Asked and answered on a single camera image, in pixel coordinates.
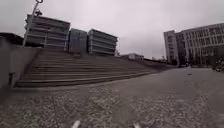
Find dark concrete wall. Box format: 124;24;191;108
0;35;43;98

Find wide concrete stairs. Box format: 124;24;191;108
14;49;161;89

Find large grey glazed building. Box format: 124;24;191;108
163;22;224;67

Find dark grey building block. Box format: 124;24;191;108
67;27;90;55

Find narrow grey tiered building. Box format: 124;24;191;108
87;28;119;57

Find lamp post with ring top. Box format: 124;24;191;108
21;0;44;48

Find grey cobblestone plaza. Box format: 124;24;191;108
0;66;224;128

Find wide grey tiered building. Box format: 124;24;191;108
23;13;72;52

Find small low building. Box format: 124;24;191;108
119;52;146;61

